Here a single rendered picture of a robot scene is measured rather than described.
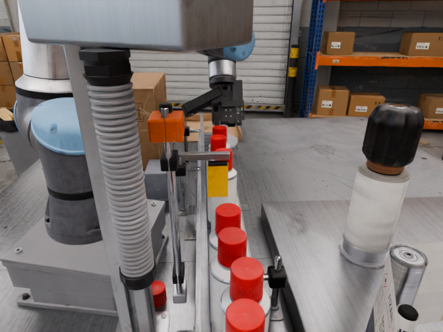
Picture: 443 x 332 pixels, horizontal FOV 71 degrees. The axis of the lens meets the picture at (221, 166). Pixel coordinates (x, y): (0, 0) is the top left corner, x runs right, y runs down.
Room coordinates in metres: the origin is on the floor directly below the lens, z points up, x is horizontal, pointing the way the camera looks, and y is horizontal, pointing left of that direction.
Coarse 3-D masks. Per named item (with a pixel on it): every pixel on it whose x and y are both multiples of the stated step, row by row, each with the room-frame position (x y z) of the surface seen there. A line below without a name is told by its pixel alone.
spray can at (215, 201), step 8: (232, 152) 0.52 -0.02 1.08; (216, 160) 0.52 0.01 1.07; (232, 160) 0.52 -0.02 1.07; (232, 168) 0.53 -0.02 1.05; (232, 176) 0.51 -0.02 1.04; (232, 184) 0.51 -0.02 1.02; (232, 192) 0.51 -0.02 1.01; (216, 200) 0.51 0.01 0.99; (224, 200) 0.50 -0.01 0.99; (232, 200) 0.51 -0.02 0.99
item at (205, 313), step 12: (204, 168) 0.71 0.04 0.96; (204, 180) 0.64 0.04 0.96; (204, 192) 0.59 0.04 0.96; (204, 204) 0.54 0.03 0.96; (204, 216) 0.50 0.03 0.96; (204, 228) 0.46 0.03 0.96; (204, 240) 0.42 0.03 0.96; (204, 252) 0.39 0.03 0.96; (204, 264) 0.37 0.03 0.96; (204, 276) 0.34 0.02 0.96; (204, 288) 0.32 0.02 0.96; (204, 300) 0.30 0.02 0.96; (204, 312) 0.28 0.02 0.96; (204, 324) 0.26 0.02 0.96
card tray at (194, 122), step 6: (198, 114) 1.53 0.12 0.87; (204, 114) 1.53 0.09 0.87; (210, 114) 1.54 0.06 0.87; (186, 120) 1.53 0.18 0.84; (192, 120) 1.53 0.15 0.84; (198, 120) 1.53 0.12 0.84; (204, 120) 1.53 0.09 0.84; (210, 120) 1.54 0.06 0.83; (192, 126) 1.43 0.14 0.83; (198, 126) 1.43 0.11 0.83; (204, 126) 1.43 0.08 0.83; (210, 126) 1.43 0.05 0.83; (192, 132) 1.35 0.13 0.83; (198, 132) 1.35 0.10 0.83; (234, 132) 1.35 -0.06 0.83; (240, 132) 1.27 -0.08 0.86; (192, 138) 1.27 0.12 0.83; (240, 138) 1.27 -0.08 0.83
